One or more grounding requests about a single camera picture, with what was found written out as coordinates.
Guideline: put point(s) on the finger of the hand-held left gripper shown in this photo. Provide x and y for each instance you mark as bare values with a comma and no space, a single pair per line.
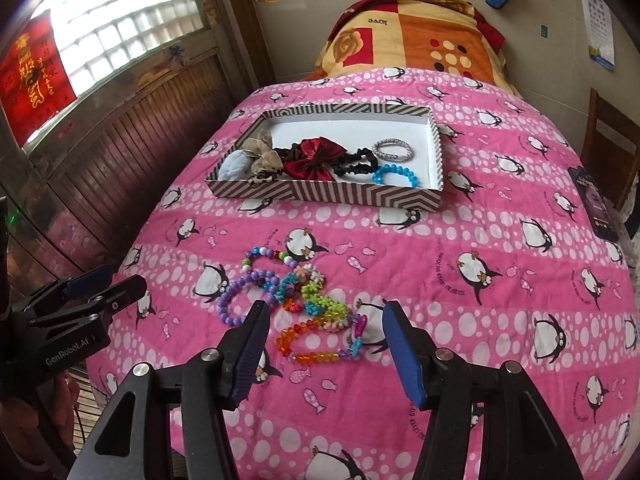
90,280
122,295

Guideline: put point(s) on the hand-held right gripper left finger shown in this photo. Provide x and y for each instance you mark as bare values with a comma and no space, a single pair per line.
250,355

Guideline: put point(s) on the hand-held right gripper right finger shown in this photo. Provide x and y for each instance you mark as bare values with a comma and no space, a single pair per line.
407,355

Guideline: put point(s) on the grey blue scrunchie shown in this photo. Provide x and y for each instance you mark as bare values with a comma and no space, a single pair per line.
235,165

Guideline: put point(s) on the blue bead bangle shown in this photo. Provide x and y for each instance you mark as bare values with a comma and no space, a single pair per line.
380,175

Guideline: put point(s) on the silver bangle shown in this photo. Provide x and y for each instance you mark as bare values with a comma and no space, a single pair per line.
380,152

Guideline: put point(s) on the black scrunchie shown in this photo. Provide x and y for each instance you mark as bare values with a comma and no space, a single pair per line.
350,157

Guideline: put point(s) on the striped cardboard box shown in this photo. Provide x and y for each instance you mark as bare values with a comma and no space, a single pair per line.
340,130

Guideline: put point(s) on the person's left hand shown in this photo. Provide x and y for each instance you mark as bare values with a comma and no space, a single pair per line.
60,400

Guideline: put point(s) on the red poster with gold print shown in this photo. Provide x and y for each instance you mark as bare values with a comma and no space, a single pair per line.
35,75

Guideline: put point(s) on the black smartphone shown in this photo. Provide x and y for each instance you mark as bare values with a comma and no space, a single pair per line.
595,205

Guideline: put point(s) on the glass block window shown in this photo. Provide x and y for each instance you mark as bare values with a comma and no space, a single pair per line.
125,20

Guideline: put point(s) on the wooden chair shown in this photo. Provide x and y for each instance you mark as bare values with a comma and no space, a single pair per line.
600,130

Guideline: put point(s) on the orange yellow patterned pillow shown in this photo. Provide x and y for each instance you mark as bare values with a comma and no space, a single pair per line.
415,35

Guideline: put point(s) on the wooden slatted wall panel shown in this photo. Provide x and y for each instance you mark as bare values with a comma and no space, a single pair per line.
150,150

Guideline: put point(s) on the wooden door frame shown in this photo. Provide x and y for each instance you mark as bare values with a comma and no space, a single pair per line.
230,25

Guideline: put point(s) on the wall calendar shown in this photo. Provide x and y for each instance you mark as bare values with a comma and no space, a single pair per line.
600,20

